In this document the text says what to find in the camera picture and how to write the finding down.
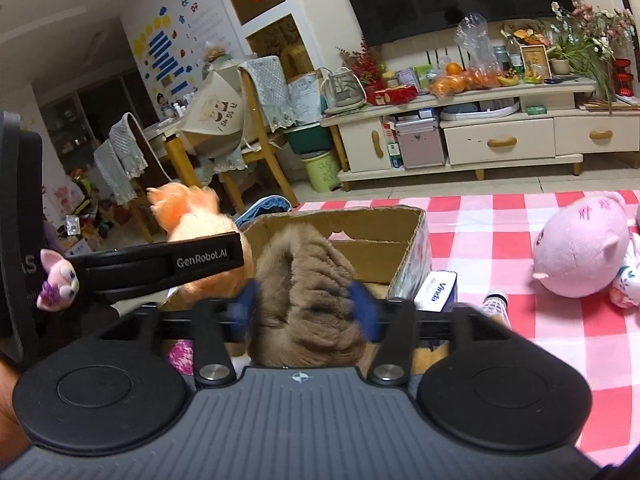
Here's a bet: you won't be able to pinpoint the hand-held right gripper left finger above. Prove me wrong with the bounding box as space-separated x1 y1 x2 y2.
100 280 261 388

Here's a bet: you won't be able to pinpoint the green printed cardboard box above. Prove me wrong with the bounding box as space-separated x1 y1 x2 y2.
162 206 431 361

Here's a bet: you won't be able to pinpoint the pink magenta plush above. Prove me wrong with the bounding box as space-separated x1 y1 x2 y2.
167 340 196 376

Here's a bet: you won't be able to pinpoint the wooden dining table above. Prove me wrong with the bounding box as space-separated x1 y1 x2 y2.
145 120 261 191

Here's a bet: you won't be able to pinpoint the beige tote bag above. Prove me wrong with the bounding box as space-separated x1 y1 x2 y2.
180 71 251 156

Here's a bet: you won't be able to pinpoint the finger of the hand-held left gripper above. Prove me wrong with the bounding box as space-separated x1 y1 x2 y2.
65 232 246 306

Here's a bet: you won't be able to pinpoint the green storage box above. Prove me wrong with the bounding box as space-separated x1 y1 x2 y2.
285 122 333 156

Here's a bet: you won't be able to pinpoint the brown plush slipper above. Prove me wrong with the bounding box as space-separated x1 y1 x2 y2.
247 222 381 368

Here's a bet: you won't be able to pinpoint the glass kettle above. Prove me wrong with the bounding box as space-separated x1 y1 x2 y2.
320 66 366 108

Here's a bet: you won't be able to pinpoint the red vase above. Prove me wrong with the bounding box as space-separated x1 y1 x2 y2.
612 57 635 97

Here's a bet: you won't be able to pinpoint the potted green plant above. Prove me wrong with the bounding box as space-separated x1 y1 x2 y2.
547 35 616 101

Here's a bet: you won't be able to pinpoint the blue tissue pack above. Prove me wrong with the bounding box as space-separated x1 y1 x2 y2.
414 269 458 313

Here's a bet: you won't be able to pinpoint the pink pig plush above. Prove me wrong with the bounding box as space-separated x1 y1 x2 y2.
531 191 632 298

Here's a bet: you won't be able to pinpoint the orange towel plush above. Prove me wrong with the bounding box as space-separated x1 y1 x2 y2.
146 182 251 306

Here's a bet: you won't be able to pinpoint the red flat box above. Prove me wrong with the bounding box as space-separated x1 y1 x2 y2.
372 85 418 106

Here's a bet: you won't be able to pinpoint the red checkered tablecloth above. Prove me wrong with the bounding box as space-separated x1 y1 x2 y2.
295 192 640 466

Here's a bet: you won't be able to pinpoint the white printed paper bag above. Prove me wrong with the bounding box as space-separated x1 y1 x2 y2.
289 70 326 126

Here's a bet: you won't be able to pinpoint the red berry branches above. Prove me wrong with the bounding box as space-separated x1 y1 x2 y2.
337 37 383 86

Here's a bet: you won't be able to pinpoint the wooden picture frame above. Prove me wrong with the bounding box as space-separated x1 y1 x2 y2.
520 45 551 81

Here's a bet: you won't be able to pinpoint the green trash bin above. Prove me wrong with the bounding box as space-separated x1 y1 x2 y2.
300 151 342 192

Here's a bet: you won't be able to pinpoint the pink artificial flowers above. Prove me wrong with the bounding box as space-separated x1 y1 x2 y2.
550 0 636 56

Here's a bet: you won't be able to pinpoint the wall poster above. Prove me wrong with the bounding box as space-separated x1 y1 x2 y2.
131 0 231 106

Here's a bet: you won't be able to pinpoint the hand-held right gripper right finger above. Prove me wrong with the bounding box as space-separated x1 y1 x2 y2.
350 280 511 386

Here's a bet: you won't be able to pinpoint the clear plastic bag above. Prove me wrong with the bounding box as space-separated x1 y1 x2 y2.
454 12 501 78

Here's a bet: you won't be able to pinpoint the pink storage case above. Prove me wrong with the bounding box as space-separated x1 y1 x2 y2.
395 119 446 168

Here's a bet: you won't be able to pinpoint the white floral cloth doll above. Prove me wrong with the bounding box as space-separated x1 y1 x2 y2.
610 232 640 308

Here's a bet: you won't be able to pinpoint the wooden chair lace cover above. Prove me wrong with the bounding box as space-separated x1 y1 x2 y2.
95 112 166 241
237 55 301 206

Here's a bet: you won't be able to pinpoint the pink cat figurine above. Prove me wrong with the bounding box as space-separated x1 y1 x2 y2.
37 249 81 313

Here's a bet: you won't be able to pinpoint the cream television cabinet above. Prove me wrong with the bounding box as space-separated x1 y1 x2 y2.
320 77 601 191

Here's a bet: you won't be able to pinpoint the pile of oranges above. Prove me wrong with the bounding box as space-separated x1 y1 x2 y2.
430 62 501 98

